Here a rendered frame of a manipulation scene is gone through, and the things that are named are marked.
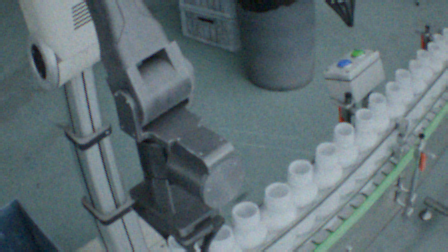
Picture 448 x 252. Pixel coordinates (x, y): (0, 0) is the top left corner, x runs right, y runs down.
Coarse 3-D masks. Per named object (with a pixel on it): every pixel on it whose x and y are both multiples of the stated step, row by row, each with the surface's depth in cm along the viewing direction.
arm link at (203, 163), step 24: (192, 72) 68; (120, 96) 64; (192, 96) 69; (120, 120) 67; (168, 120) 67; (192, 120) 67; (168, 144) 65; (192, 144) 64; (216, 144) 64; (168, 168) 67; (192, 168) 65; (216, 168) 64; (240, 168) 66; (192, 192) 65; (216, 192) 65
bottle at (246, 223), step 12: (240, 204) 91; (252, 204) 91; (240, 216) 92; (252, 216) 89; (240, 228) 90; (252, 228) 90; (264, 228) 92; (240, 240) 90; (252, 240) 90; (264, 240) 92
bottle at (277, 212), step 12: (276, 192) 95; (288, 192) 92; (264, 204) 96; (276, 204) 92; (288, 204) 93; (264, 216) 94; (276, 216) 93; (288, 216) 93; (276, 228) 93; (288, 240) 96
